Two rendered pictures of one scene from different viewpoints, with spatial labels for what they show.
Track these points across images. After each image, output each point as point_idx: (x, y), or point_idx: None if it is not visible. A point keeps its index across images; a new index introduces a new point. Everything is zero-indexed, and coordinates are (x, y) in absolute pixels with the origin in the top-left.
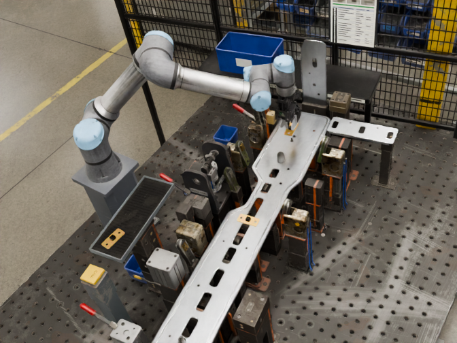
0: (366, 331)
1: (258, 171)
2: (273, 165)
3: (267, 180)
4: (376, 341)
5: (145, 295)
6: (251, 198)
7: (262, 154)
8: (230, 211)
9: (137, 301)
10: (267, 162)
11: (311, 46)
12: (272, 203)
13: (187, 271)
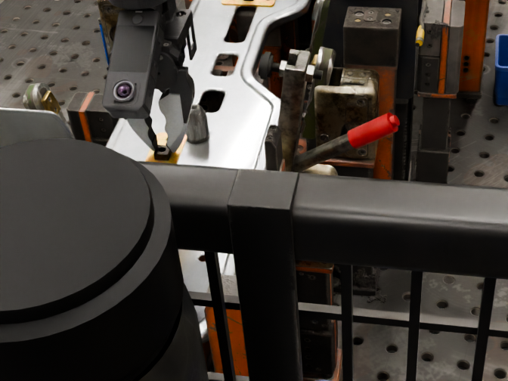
0: (24, 89)
1: (261, 98)
2: (220, 119)
3: (225, 79)
4: (8, 79)
5: (484, 61)
6: (257, 35)
7: (261, 143)
8: (301, 4)
9: (494, 50)
10: (239, 122)
11: (26, 139)
12: (199, 36)
13: (419, 109)
